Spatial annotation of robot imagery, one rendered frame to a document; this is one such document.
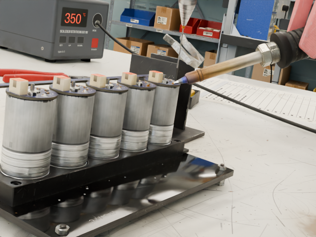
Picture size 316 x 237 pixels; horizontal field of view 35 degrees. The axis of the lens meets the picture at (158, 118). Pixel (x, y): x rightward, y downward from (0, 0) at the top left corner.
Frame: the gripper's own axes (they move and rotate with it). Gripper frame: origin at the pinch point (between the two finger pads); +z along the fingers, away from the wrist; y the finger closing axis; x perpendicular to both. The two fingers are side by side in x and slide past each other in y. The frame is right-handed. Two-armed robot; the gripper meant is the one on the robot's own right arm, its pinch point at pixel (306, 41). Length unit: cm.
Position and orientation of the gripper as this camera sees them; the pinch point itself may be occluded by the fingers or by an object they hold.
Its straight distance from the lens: 35.8
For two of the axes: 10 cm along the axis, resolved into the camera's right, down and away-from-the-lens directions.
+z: -6.2, 7.8, 1.0
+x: 7.7, 5.7, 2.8
